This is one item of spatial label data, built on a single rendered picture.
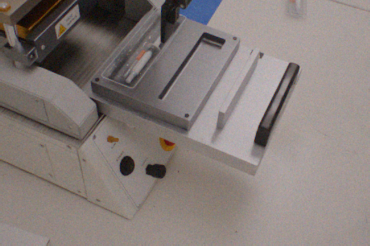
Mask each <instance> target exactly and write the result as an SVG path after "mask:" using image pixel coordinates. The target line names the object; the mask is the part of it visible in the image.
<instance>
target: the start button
mask: <svg viewBox="0 0 370 246"><path fill-rule="evenodd" d="M134 169H135V162H134V160H133V159H132V158H126V159H124V161H123V163H122V171H123V173H124V174H127V175H130V174H132V172H133V170H134Z"/></svg>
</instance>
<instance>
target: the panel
mask: <svg viewBox="0 0 370 246"><path fill-rule="evenodd" d="M89 139H90V141H91V143H92V144H93V145H94V147H95V149H96V151H97V152H98V154H99V155H100V157H101V158H102V159H103V160H104V162H105V164H106V166H107V167H108V168H109V170H110V172H111V173H112V174H113V176H114V178H116V180H117V182H118V183H119V185H120V186H121V188H122V189H123V191H124V192H125V194H126V196H127V197H128V199H130V201H131V203H132V204H133V205H134V208H135V209H136V210H137V212H138V210H139V209H140V206H141V205H142V204H143V203H144V201H145V199H146V197H147V196H148V194H149V192H150V190H151V189H152V187H153V185H154V184H155V183H156V182H157V180H158V178H155V177H152V176H151V175H146V168H147V165H148V164H152V165H153V164H155V163H158V164H163V165H164V166H166V164H167V162H168V160H170V158H171V157H172V155H173V153H174V151H175V149H176V148H177V146H178V145H177V144H174V145H173V146H170V145H166V144H165V143H164V139H162V138H161V137H159V136H156V135H154V134H151V133H149V132H146V131H144V130H140V129H139V128H136V127H134V128H127V127H125V126H124V123H123V122H122V121H120V120H118V119H115V118H112V117H110V116H107V115H106V116H105V117H104V119H103V120H102V122H100V124H99V125H98V126H97V127H96V129H95V130H94V132H93V133H92V134H91V135H90V138H89ZM126 158H132V159H133V160H134V162H135V169H134V170H133V172H132V174H130V175H127V174H124V173H123V171H122V163H123V161H124V159H126Z"/></svg>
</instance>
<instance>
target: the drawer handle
mask: <svg viewBox="0 0 370 246"><path fill-rule="evenodd" d="M299 70H300V65H299V64H297V63H294V62H289V63H288V65H287V68H286V70H285V72H284V74H283V76H282V78H281V80H280V82H279V83H278V85H277V87H276V90H275V92H274V94H273V97H272V99H271V101H270V103H269V105H268V107H267V109H266V110H265V112H264V114H263V116H262V118H261V120H260V123H259V125H258V129H257V131H256V135H255V139H254V142H255V143H257V144H260V145H262V146H264V147H266V146H267V144H268V142H269V139H270V134H271V133H272V130H273V128H274V126H275V124H276V120H277V119H278V116H279V115H280V114H281V111H282V108H283V106H284V104H285V102H286V100H287V98H288V96H289V92H290V90H291V88H292V87H293V85H294V84H296V81H297V77H298V74H299Z"/></svg>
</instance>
